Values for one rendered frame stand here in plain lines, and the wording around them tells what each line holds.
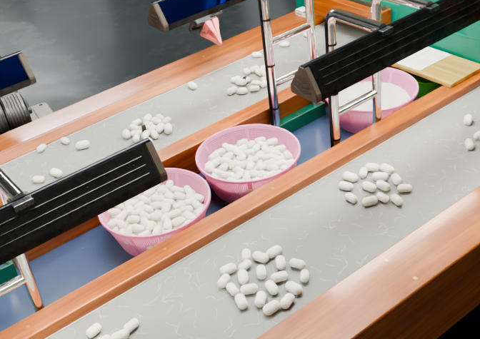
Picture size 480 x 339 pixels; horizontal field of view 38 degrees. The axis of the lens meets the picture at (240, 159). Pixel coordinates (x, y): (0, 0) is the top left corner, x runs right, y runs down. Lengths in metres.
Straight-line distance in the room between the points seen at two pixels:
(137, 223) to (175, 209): 0.09
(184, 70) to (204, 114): 0.26
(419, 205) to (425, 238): 0.15
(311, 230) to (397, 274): 0.24
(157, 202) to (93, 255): 0.19
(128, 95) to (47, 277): 0.70
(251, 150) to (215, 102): 0.30
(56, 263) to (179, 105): 0.64
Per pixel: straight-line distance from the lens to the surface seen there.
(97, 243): 1.73
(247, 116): 1.93
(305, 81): 1.39
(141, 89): 2.17
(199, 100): 2.10
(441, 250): 1.46
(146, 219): 1.65
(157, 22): 1.83
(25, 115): 2.22
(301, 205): 1.62
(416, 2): 1.65
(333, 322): 1.32
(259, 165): 1.76
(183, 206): 1.66
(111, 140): 1.99
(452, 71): 2.08
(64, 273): 1.68
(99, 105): 2.13
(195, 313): 1.40
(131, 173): 1.20
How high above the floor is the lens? 1.72
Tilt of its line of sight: 33 degrees down
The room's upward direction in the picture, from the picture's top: 8 degrees counter-clockwise
